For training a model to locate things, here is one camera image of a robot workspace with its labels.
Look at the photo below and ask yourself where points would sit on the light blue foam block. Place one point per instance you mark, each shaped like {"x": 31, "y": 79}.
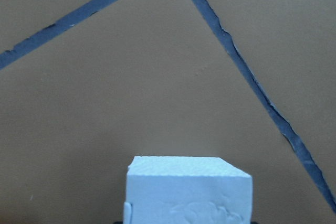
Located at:
{"x": 180, "y": 189}

